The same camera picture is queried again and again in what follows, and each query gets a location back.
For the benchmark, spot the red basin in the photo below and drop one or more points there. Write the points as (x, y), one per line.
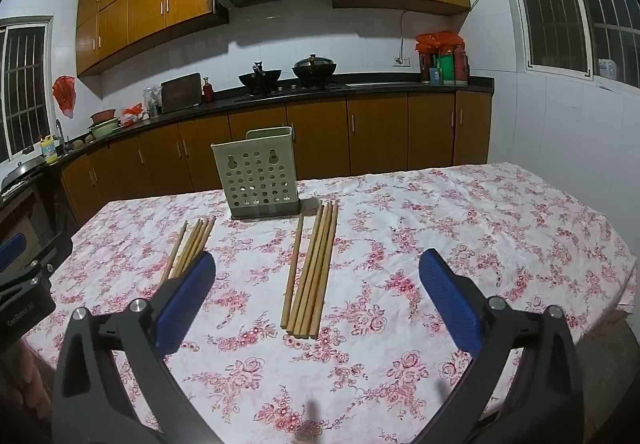
(102, 115)

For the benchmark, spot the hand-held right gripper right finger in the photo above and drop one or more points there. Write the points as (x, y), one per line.
(445, 294)

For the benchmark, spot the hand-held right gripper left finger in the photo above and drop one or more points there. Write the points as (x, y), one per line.
(185, 304)

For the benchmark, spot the dark red bottle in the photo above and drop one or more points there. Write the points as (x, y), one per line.
(462, 66)

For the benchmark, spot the gas stove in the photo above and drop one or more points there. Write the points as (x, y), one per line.
(300, 86)

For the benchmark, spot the clear plastic bag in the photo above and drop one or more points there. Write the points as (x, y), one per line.
(152, 98)

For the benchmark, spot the red bag over bottles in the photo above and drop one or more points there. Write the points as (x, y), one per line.
(439, 42)

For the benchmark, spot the small red bottle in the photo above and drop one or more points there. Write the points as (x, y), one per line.
(208, 91)

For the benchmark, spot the hanging red plastic bag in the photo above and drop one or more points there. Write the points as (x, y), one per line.
(65, 93)

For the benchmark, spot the black wok with utensils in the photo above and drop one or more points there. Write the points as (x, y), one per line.
(260, 78)

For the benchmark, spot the small blue packet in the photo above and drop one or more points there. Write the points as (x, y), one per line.
(435, 75)

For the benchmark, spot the black kitchen countertop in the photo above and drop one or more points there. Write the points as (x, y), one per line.
(200, 109)

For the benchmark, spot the metal chopstick holder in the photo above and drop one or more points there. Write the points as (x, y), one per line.
(255, 173)

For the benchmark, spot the black wok with lid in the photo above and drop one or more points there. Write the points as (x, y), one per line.
(313, 67)

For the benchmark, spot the yellow detergent bottle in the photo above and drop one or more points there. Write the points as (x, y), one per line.
(50, 148)

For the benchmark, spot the dark wooden cutting board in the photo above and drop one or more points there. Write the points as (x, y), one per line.
(181, 92)

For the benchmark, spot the person's left hand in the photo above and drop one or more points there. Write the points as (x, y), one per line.
(35, 374)

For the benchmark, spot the wooden base cabinets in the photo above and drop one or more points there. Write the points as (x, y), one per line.
(375, 128)

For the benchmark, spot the barred window beside sink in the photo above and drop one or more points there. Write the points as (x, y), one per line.
(22, 83)

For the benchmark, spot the red and white plastic bag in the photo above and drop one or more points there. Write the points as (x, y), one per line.
(132, 113)

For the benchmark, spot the white wall socket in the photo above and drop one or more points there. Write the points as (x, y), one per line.
(401, 59)

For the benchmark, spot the floral pink white tablecloth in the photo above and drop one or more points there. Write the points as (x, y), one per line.
(400, 224)

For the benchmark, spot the green carton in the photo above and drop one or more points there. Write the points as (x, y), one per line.
(445, 68)

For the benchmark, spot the green basin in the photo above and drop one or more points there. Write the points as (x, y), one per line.
(104, 127)

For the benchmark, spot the metal faucet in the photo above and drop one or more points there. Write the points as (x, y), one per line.
(60, 131)

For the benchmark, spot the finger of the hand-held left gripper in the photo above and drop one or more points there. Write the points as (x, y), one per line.
(12, 248)

